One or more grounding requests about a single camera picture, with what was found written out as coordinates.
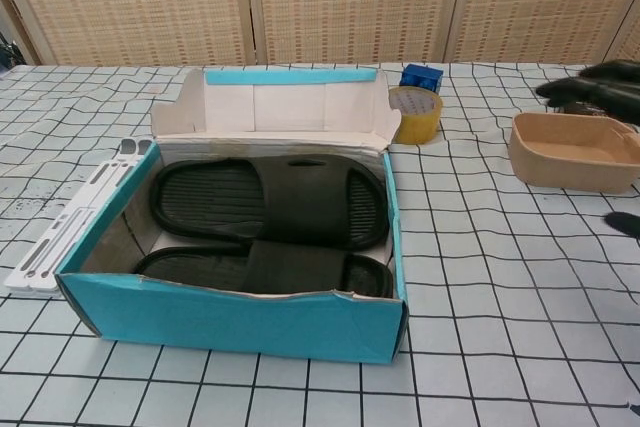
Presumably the black equipment piece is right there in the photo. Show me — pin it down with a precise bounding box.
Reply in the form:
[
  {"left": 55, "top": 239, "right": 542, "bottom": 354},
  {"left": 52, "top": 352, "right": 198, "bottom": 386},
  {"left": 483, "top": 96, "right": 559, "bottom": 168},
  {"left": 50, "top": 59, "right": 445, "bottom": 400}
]
[{"left": 0, "top": 34, "right": 22, "bottom": 69}]

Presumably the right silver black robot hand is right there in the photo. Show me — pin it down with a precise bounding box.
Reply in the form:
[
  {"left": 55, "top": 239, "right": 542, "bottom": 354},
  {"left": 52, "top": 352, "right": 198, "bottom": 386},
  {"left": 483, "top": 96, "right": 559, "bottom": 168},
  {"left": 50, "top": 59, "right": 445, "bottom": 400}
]
[{"left": 537, "top": 60, "right": 640, "bottom": 251}]

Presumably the beige rectangular tray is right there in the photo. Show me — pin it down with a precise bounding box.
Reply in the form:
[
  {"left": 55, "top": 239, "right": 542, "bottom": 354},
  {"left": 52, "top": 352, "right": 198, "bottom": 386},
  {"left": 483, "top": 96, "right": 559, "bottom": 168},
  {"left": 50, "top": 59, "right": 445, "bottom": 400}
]
[{"left": 508, "top": 112, "right": 640, "bottom": 195}]

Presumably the white black checked tablecloth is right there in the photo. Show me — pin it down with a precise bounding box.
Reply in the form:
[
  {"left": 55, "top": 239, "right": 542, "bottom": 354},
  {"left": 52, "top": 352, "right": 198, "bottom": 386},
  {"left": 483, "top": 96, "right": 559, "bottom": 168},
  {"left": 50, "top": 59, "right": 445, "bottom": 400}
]
[{"left": 0, "top": 62, "right": 640, "bottom": 427}]

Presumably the yellow packing tape roll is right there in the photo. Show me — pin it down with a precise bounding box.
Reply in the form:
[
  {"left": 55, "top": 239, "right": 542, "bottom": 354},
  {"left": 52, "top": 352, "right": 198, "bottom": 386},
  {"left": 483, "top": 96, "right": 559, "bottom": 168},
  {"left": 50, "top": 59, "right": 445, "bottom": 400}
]
[{"left": 388, "top": 85, "right": 445, "bottom": 145}]

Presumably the white folding laptop stand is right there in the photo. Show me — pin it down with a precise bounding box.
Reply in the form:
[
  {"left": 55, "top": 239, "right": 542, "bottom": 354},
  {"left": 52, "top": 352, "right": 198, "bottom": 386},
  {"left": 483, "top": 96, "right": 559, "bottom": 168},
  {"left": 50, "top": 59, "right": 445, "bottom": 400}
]
[{"left": 3, "top": 139, "right": 154, "bottom": 293}]

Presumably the woven bamboo screen panel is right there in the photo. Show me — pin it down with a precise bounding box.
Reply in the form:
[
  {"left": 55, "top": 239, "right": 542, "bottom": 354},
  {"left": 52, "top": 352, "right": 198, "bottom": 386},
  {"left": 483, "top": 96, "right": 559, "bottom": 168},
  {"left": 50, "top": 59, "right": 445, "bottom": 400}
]
[
  {"left": 0, "top": 0, "right": 254, "bottom": 68},
  {"left": 452, "top": 0, "right": 640, "bottom": 66},
  {"left": 247, "top": 0, "right": 469, "bottom": 68},
  {"left": 602, "top": 0, "right": 640, "bottom": 64}
]

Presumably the teal cardboard shoe box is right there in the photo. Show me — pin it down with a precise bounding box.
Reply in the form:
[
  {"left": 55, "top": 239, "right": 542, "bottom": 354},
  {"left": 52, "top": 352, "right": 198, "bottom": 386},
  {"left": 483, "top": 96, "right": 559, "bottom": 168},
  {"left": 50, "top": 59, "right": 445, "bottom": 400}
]
[{"left": 54, "top": 65, "right": 410, "bottom": 366}]

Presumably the blue plastic block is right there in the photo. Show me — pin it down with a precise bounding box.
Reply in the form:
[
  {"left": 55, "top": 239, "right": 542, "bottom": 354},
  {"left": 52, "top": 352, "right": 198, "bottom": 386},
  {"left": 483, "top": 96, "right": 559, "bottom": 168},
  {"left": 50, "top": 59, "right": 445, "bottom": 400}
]
[{"left": 401, "top": 64, "right": 445, "bottom": 94}]

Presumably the black rubber slipper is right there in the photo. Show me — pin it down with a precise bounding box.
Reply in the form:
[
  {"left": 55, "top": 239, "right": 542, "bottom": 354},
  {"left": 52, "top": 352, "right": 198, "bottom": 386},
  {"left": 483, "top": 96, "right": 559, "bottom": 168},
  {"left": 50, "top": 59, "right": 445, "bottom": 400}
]
[
  {"left": 133, "top": 240, "right": 395, "bottom": 299},
  {"left": 151, "top": 156, "right": 392, "bottom": 252}
]

